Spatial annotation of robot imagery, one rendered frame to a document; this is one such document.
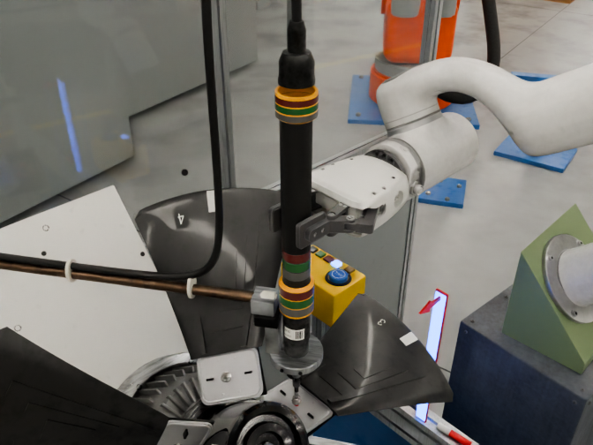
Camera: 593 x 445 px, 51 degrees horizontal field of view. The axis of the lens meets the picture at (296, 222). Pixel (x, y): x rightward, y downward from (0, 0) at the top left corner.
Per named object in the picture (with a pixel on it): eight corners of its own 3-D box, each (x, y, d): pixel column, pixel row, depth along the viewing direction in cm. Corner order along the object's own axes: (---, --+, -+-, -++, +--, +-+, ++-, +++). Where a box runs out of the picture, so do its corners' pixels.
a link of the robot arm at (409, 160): (423, 209, 80) (409, 218, 78) (371, 185, 85) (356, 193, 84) (431, 152, 75) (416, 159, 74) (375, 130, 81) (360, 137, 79)
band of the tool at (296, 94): (271, 124, 61) (270, 96, 60) (281, 108, 65) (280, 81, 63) (313, 128, 60) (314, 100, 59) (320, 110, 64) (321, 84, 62)
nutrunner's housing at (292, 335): (279, 377, 81) (271, 26, 56) (285, 356, 84) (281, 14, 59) (308, 381, 80) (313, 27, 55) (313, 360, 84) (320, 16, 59)
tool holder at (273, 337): (249, 369, 79) (245, 312, 74) (262, 332, 85) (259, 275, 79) (318, 380, 78) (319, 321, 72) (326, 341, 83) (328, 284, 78)
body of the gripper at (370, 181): (416, 214, 78) (358, 250, 72) (356, 185, 84) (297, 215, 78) (424, 162, 74) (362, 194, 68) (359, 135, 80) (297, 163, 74)
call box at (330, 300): (281, 298, 139) (280, 260, 133) (312, 279, 145) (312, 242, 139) (332, 335, 129) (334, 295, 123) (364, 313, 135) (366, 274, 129)
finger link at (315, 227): (356, 236, 70) (315, 260, 66) (335, 224, 72) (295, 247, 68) (357, 212, 69) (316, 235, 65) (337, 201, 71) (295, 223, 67)
